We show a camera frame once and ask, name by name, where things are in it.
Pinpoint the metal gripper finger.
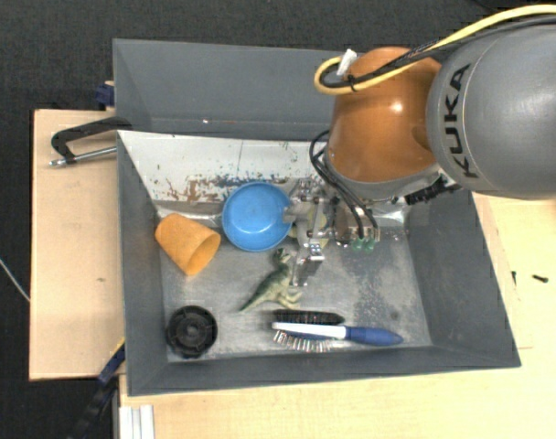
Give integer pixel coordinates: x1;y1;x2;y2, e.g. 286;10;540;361
283;178;323;224
291;240;326;288

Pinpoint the pale yellow round thing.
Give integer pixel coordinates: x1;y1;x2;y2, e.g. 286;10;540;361
290;211;328;241

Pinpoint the blue bowl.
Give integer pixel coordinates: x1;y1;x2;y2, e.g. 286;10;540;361
220;180;294;253

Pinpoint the green toy dinosaur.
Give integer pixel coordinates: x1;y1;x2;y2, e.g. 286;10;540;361
238;246;305;313

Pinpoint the blue and white brush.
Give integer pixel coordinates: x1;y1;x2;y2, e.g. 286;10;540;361
270;308;405;354

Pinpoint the grey metal bin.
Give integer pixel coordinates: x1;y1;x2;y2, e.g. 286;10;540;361
112;37;522;397

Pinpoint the orange cup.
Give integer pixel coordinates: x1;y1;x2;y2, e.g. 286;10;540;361
154;212;222;277

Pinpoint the pale wood board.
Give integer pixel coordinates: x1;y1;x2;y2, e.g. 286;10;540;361
29;109;126;381

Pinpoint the black cylinder on white bracket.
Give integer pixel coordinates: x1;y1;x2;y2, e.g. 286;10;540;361
387;178;460;219

